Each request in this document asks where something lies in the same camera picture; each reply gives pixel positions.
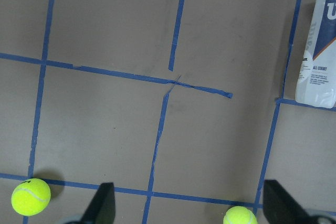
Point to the yellow tennis ball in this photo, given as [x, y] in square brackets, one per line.
[31, 197]
[239, 215]

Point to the white tennis ball can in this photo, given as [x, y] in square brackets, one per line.
[316, 80]

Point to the yellow tennis ball far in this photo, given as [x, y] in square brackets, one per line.
[31, 197]

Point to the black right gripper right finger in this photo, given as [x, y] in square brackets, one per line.
[280, 207]

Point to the yellow tennis ball upper middle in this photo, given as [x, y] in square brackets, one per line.
[239, 215]

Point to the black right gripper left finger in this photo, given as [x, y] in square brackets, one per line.
[102, 207]

